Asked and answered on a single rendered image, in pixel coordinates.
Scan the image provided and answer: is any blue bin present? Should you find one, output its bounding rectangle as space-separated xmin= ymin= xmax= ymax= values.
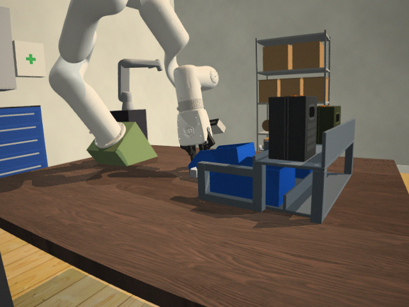
xmin=295 ymin=168 xmax=312 ymax=179
xmin=210 ymin=157 xmax=295 ymax=207
xmin=188 ymin=142 xmax=256 ymax=169

